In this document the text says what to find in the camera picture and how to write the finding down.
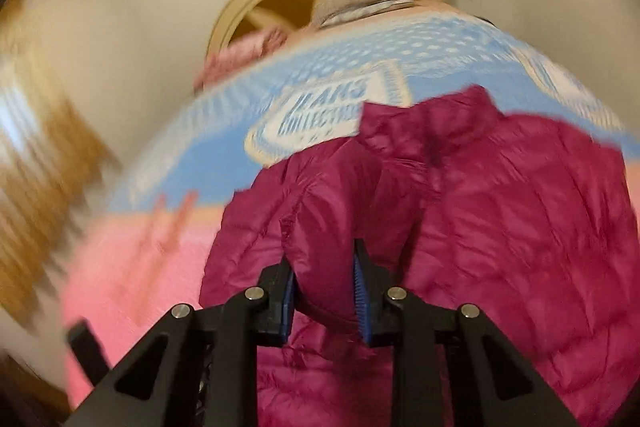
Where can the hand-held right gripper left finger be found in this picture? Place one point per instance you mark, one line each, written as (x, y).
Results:
(286, 302)

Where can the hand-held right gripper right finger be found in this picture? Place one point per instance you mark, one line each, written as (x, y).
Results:
(361, 297)

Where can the cream wooden bed headboard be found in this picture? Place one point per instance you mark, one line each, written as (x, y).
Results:
(235, 9)

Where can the magenta puffer jacket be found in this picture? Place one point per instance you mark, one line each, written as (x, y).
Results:
(500, 232)

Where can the beige floral window curtain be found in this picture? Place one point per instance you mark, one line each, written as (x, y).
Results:
(40, 182)

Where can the printed blue pink blanket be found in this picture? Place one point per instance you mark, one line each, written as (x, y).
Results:
(210, 147)

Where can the pink floral folded cloth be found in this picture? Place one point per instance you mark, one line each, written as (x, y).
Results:
(235, 54)

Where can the striped grey pillow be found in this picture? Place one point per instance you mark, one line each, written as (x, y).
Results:
(360, 2)

